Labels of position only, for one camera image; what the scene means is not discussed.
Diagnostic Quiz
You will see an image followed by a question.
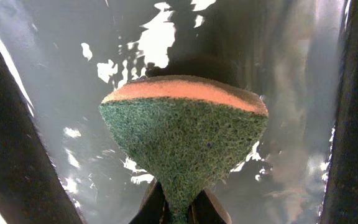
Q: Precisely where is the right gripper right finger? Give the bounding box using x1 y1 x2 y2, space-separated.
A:
190 189 232 224

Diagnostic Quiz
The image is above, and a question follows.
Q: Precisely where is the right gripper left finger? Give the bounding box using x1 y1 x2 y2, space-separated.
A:
129 179 168 224

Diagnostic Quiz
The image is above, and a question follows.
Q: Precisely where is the green orange sponge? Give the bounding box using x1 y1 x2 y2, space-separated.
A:
99 75 269 223

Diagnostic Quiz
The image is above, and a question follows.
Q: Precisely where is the black water tray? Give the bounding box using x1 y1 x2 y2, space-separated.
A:
0 0 358 223

